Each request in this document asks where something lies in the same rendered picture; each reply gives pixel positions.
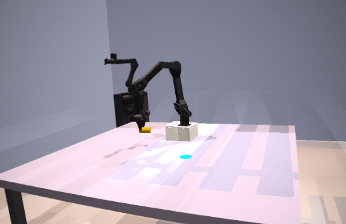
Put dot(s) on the yellow cylinder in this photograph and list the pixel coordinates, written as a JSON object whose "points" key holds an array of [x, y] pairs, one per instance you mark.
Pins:
{"points": [[145, 130]]}

